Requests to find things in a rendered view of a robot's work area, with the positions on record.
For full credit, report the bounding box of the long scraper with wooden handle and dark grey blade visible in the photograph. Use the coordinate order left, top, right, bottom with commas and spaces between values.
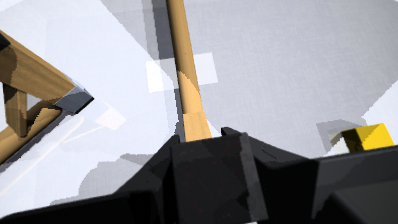
166, 0, 269, 224

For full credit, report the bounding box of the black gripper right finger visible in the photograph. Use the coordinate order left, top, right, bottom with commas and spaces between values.
249, 136, 398, 224

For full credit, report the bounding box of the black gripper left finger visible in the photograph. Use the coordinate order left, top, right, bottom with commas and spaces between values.
0, 135, 180, 224

